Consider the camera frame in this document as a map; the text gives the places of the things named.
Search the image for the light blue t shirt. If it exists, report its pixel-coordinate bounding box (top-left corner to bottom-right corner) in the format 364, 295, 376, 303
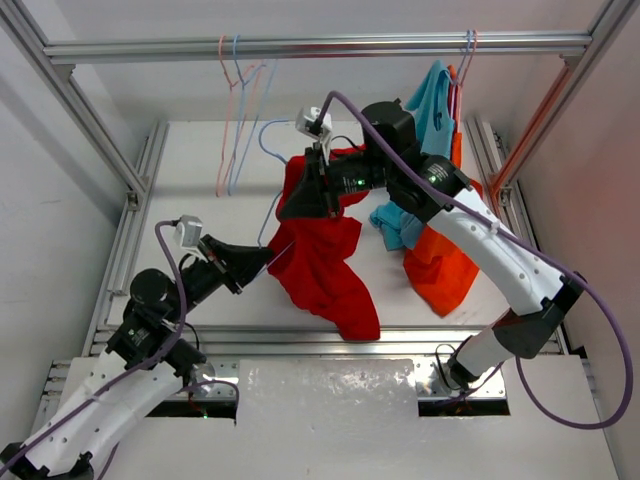
369, 60, 456, 251

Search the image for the orange t shirt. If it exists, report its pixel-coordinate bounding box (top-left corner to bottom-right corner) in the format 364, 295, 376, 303
403, 66, 479, 317

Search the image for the aluminium left frame post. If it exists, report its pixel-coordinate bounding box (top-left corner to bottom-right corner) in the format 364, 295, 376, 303
1, 1, 152, 211

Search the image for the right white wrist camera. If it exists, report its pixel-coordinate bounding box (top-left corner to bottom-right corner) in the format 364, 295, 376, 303
295, 107, 333, 162

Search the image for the aluminium rail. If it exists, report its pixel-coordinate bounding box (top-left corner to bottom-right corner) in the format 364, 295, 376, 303
43, 30, 592, 65
183, 327, 480, 357

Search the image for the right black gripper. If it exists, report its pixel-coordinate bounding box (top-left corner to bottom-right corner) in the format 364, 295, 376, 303
281, 144, 395, 222

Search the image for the aluminium frame post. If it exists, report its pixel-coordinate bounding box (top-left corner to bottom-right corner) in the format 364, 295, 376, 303
1, 1, 152, 211
561, 0, 639, 73

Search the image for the blue wire hanger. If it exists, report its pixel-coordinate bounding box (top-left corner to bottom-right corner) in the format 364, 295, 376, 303
223, 35, 277, 196
257, 118, 294, 277

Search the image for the blue hanger holding shirt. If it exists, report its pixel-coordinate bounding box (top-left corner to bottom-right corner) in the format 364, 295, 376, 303
450, 30, 475, 118

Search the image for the aluminium right frame post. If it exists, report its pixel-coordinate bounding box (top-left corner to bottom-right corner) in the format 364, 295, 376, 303
561, 0, 639, 73

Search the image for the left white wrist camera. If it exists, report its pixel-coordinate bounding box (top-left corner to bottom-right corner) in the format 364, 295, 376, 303
173, 215, 203, 258

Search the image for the aluminium front rail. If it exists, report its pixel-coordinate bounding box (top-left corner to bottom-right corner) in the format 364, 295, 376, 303
183, 327, 480, 357

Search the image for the pink wire hanger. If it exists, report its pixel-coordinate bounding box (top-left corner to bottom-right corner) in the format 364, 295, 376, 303
215, 34, 266, 197

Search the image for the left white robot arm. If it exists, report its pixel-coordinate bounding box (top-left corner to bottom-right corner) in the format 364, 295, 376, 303
1, 235, 274, 479

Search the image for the orange diagonal frame bar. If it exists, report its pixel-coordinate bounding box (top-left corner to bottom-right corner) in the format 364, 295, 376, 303
489, 65, 571, 211

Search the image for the red t shirt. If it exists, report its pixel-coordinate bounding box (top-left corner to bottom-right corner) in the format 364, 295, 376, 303
268, 155, 380, 342

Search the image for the pink hanger holding shirt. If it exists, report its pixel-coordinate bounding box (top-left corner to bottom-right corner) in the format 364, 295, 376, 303
453, 29, 479, 128

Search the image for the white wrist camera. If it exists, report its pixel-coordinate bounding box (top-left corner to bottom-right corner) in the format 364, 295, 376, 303
173, 215, 203, 258
295, 107, 333, 162

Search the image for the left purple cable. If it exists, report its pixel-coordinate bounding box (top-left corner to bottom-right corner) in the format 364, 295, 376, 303
0, 219, 241, 480

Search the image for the aluminium top rail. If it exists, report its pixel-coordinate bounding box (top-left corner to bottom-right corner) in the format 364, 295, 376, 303
43, 30, 592, 65

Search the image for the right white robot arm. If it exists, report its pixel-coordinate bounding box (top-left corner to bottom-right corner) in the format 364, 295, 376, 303
279, 101, 583, 395

